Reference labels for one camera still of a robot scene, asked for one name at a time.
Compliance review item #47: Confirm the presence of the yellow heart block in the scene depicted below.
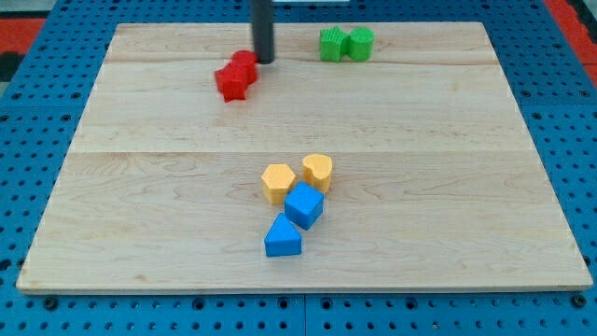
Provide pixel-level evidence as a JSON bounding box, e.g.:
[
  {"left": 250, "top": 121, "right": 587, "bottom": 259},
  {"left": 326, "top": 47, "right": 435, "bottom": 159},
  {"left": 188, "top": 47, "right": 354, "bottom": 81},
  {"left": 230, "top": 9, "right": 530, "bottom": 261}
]
[{"left": 302, "top": 154, "right": 333, "bottom": 193}]

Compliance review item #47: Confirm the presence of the yellow hexagon block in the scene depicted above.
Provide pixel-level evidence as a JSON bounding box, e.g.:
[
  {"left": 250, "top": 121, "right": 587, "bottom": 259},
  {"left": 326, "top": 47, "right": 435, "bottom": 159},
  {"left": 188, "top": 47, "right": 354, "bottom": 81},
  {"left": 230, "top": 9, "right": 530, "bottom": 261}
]
[{"left": 261, "top": 163, "right": 298, "bottom": 204}]

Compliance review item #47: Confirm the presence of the blue cube block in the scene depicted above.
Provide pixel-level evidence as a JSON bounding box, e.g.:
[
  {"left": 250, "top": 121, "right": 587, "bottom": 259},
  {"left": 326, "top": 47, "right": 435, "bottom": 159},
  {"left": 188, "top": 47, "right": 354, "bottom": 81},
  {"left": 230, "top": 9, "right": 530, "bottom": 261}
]
[{"left": 284, "top": 182, "right": 325, "bottom": 230}]

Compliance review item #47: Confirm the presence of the blue triangle block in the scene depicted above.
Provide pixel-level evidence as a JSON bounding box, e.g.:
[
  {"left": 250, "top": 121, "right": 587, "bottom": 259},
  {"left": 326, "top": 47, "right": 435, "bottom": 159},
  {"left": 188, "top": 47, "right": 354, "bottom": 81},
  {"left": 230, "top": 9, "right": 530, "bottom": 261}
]
[{"left": 264, "top": 213, "right": 302, "bottom": 257}]

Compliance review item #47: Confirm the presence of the light wooden board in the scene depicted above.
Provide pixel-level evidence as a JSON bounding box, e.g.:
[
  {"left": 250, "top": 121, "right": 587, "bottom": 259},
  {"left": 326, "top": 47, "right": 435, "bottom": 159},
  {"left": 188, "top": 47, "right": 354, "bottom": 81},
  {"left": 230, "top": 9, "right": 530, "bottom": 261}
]
[{"left": 17, "top": 21, "right": 593, "bottom": 295}]

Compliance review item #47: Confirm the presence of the red star block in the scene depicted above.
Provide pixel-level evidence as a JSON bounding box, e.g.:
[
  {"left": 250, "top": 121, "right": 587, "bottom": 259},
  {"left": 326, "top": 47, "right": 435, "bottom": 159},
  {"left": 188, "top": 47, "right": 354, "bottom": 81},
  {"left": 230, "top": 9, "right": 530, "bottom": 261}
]
[{"left": 215, "top": 65, "right": 248, "bottom": 103}]

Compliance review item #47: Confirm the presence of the red cylinder block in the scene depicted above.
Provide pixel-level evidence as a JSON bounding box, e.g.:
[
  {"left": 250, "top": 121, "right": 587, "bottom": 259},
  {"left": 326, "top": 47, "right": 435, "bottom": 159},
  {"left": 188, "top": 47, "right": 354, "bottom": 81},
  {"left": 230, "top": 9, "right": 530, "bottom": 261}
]
[{"left": 230, "top": 49, "right": 257, "bottom": 85}]

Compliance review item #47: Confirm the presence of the green star block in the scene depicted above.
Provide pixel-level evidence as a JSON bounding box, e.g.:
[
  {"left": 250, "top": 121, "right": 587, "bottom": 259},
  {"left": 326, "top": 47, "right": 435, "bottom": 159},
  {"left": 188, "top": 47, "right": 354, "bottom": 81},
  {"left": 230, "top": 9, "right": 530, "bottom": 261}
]
[{"left": 319, "top": 26, "right": 349, "bottom": 63}]

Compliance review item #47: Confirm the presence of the green cylinder block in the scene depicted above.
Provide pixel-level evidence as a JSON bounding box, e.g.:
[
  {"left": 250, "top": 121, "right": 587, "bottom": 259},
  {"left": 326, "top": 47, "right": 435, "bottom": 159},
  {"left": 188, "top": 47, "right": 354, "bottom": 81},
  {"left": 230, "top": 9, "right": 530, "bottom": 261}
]
[{"left": 348, "top": 26, "right": 375, "bottom": 62}]

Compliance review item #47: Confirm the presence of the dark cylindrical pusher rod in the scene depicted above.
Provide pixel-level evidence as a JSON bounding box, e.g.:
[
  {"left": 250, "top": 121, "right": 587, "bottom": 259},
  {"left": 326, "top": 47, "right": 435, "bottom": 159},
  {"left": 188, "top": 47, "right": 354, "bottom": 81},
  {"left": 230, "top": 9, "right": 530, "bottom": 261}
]
[{"left": 249, "top": 0, "right": 275, "bottom": 64}]

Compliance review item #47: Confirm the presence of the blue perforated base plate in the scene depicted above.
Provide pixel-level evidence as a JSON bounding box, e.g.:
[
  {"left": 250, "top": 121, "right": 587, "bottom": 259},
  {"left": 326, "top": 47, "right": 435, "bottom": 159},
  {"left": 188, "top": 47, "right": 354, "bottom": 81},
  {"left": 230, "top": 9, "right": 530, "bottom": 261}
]
[{"left": 1, "top": 0, "right": 596, "bottom": 335}]

